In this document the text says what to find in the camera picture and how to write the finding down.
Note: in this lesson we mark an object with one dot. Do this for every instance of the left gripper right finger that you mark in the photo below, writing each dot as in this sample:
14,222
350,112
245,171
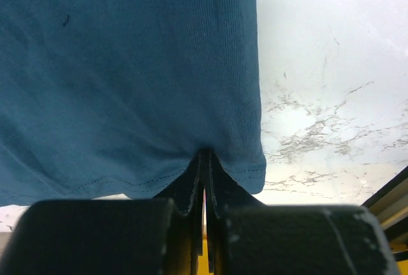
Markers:
246,236

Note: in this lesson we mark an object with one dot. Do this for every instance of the teal blue t-shirt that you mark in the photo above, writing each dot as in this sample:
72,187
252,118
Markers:
105,97

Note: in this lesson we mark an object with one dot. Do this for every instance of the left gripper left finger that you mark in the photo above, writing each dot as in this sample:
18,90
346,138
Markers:
161,235

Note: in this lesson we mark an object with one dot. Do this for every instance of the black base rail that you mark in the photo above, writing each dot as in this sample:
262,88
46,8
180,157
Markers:
389,194

